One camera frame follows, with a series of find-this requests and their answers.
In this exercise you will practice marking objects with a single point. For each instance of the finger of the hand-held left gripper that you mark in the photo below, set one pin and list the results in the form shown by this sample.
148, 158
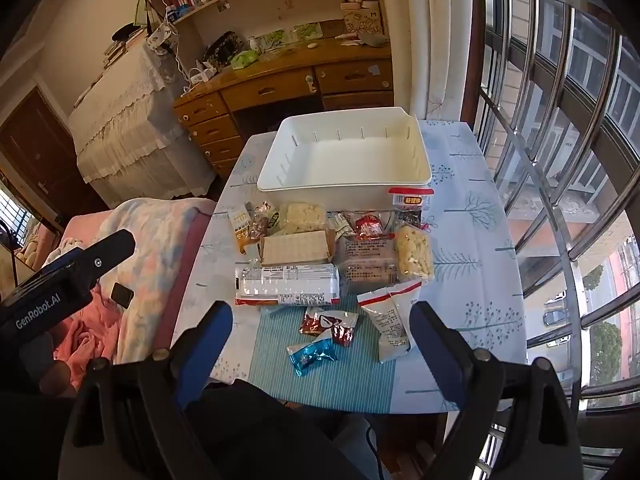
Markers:
107, 252

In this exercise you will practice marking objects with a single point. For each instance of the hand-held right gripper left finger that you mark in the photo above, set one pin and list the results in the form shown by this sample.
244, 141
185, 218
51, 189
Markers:
205, 350

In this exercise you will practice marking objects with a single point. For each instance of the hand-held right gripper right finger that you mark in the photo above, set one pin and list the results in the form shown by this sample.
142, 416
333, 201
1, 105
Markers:
435, 345

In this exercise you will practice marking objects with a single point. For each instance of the white packet red stripe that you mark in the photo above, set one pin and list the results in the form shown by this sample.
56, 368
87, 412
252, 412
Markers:
387, 315

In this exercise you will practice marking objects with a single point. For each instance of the clear tray pastry pack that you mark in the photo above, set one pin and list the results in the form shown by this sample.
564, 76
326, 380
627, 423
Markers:
367, 270

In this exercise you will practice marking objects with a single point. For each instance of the long white biscuit pack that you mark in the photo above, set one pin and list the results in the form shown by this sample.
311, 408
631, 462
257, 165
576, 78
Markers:
287, 285

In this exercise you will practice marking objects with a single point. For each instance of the brown paper cookie pack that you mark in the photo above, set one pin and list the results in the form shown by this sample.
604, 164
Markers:
295, 247

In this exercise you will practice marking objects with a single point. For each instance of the white plastic bin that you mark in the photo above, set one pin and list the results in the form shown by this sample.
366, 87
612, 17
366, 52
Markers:
345, 160

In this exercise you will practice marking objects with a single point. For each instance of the person's left hand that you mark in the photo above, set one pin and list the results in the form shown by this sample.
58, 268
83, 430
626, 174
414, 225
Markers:
57, 380

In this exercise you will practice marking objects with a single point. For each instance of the pink white blanket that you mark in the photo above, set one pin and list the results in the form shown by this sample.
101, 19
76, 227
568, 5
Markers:
150, 260

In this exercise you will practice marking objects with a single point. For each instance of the small black square object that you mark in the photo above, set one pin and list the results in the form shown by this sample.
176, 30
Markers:
121, 294

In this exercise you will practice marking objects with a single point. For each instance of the yellow puffed snack bag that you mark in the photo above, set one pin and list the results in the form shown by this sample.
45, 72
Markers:
414, 255

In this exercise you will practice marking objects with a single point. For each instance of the dark red candy packet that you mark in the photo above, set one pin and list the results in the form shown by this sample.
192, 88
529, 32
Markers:
342, 335

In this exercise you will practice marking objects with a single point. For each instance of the blue candy packet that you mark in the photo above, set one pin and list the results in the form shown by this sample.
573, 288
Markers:
310, 355

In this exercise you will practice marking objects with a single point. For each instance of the wooden door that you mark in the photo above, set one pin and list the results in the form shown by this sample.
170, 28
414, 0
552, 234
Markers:
40, 160

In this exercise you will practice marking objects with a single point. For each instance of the red white candy packet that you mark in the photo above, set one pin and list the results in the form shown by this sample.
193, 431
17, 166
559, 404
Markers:
320, 321

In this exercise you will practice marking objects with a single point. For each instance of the white lace cloth cover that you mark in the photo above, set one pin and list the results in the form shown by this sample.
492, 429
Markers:
130, 130

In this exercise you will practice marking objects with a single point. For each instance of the orange white snack packet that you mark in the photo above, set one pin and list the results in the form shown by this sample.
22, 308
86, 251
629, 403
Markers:
240, 230

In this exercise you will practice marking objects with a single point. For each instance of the red snack clear wrapper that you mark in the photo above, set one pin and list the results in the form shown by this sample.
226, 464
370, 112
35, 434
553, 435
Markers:
370, 227

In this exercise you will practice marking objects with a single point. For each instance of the brown candy clear wrapper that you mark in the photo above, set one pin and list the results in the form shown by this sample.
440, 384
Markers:
259, 222

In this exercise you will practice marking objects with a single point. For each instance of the dark dried fruit pack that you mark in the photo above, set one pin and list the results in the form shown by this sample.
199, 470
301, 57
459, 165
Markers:
410, 202

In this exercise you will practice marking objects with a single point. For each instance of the clear rice cracker pack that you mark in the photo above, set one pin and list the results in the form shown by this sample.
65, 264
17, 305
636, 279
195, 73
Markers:
302, 217

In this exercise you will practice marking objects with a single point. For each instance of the white power strip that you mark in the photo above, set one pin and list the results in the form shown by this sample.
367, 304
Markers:
201, 76

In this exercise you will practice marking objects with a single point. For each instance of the wooden desk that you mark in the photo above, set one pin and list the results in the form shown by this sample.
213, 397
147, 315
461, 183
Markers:
270, 90

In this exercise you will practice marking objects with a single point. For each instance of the black patterned bag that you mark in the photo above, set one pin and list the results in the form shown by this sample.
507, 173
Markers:
220, 50

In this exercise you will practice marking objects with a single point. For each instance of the green tissue pack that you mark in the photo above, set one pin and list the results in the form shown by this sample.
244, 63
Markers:
245, 59

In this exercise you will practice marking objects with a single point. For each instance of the wooden bookshelf hutch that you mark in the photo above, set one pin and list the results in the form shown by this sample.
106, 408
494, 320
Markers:
280, 2

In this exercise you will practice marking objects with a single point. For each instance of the white curtain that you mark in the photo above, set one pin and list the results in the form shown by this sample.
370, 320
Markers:
430, 35

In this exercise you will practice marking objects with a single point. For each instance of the printed cardboard box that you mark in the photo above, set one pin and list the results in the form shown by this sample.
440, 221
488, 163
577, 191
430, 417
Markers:
362, 20

